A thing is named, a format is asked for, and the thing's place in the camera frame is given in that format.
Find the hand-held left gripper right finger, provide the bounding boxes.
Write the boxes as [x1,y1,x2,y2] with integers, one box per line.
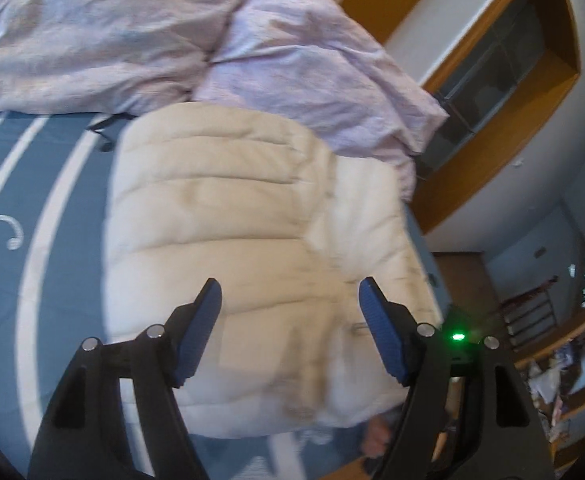
[359,276,556,480]

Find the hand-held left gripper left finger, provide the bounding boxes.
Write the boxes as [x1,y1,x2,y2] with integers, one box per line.
[27,277,223,480]

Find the cream quilted down jacket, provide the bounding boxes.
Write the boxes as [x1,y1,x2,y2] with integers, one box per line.
[103,105,443,438]

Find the person's right hand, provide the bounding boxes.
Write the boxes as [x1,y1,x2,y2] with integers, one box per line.
[363,417,398,462]

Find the wooden chair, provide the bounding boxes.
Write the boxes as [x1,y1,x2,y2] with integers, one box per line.
[500,275,558,351]

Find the wooden shelf with clutter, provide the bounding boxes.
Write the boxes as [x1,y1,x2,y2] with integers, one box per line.
[515,305,585,471]

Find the blue striped bed sheet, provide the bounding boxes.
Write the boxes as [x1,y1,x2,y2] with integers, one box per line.
[0,110,443,480]

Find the wooden framed glass window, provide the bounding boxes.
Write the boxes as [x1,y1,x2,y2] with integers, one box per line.
[340,0,581,235]

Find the lilac crumpled duvet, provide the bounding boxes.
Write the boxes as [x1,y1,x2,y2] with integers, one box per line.
[192,0,448,201]

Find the lilac floral duvet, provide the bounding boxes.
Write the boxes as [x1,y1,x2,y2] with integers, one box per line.
[0,0,263,116]

